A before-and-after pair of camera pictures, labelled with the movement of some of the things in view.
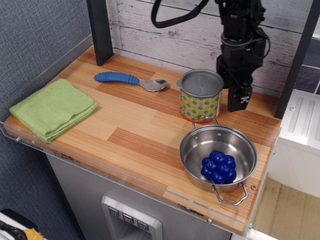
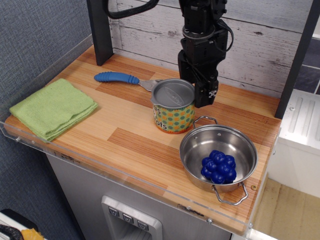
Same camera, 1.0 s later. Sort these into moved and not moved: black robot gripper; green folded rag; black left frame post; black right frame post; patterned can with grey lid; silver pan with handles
Moved: patterned can with grey lid; black robot gripper
Not moved: green folded rag; silver pan with handles; black right frame post; black left frame post
